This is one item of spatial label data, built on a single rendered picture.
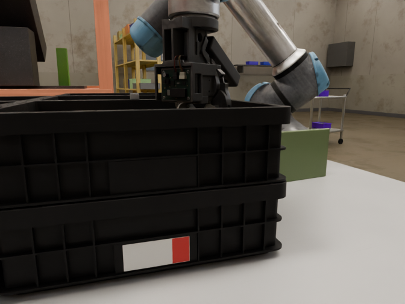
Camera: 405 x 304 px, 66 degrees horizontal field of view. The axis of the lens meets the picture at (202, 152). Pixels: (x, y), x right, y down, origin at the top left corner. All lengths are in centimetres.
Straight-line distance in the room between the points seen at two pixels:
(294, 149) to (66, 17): 901
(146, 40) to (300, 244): 44
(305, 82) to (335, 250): 53
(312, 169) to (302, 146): 8
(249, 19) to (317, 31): 1181
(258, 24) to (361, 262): 66
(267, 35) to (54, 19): 885
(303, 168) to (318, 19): 1198
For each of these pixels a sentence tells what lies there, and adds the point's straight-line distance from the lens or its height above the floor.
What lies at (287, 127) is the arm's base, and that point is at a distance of 90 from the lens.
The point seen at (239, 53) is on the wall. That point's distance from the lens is 1082.
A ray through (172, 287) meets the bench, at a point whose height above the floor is 70.
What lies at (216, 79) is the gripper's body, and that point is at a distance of 48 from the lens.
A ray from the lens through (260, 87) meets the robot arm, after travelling 101.
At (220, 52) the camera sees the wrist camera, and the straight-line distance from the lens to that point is 51.
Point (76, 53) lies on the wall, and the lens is 950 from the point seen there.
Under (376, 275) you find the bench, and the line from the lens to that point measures 53.
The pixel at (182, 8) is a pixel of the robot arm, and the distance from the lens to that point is 47.
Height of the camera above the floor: 96
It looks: 12 degrees down
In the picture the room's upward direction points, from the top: straight up
